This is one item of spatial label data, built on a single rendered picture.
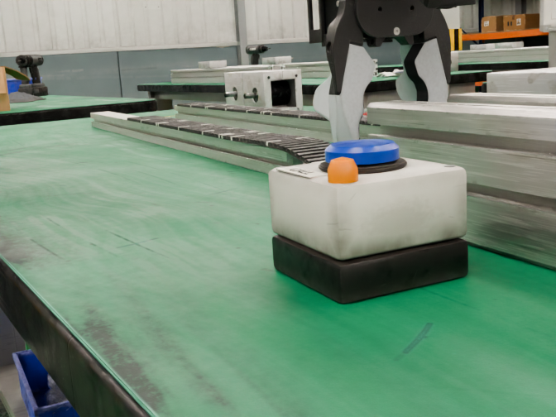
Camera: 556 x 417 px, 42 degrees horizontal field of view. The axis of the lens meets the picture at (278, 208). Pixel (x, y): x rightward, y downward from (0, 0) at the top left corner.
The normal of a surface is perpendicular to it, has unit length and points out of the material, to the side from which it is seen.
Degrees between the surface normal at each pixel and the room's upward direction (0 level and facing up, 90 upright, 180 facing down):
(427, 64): 90
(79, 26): 90
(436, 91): 90
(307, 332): 0
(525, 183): 90
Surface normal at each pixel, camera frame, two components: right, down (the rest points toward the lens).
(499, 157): -0.90, 0.15
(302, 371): -0.06, -0.98
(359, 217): 0.43, 0.15
